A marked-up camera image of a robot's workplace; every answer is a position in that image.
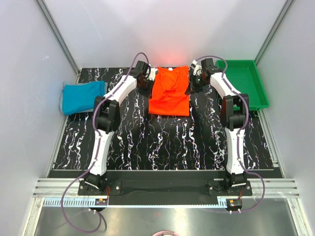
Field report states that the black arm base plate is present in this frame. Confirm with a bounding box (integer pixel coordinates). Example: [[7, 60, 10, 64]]
[[78, 170, 252, 197]]

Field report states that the black marbled table mat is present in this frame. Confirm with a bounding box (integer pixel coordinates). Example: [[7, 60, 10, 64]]
[[52, 68, 274, 170]]

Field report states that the green plastic tray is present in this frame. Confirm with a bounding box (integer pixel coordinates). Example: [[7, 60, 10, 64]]
[[226, 60, 270, 111]]

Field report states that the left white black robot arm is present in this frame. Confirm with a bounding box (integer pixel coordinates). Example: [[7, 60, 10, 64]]
[[80, 61, 158, 195]]

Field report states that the folded teal t shirt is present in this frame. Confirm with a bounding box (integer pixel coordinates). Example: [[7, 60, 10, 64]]
[[59, 81, 108, 116]]

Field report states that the orange t shirt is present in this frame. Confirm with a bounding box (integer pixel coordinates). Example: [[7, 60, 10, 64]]
[[148, 66, 189, 117]]

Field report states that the aluminium frame rail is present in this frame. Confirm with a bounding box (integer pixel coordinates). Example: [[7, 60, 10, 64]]
[[34, 178, 299, 198]]

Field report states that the pink cable loop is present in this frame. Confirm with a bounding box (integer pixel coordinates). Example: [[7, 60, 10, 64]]
[[152, 230, 179, 236]]

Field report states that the left orange black connector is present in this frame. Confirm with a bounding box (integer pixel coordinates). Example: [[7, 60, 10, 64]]
[[95, 198, 108, 206]]

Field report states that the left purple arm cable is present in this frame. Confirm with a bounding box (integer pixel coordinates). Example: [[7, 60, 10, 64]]
[[60, 52, 150, 233]]

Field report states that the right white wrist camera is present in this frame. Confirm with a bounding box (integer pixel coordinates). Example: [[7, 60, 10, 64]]
[[191, 60, 202, 76]]

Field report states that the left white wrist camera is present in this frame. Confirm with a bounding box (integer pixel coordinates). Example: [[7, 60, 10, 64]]
[[147, 68, 158, 81]]

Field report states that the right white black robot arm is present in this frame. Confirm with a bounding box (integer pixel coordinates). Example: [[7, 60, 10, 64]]
[[186, 56, 249, 195]]

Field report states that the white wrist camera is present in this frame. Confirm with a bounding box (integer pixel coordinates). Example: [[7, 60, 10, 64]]
[[191, 60, 202, 76], [147, 68, 158, 81]]

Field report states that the orange black connector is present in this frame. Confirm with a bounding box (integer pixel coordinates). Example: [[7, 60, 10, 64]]
[[227, 199, 243, 208], [95, 198, 108, 206]]

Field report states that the white slotted cable duct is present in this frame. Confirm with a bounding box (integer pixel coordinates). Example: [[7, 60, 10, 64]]
[[43, 198, 228, 207]]

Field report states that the right orange black connector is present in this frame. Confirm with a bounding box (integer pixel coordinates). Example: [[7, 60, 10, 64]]
[[227, 199, 243, 208]]

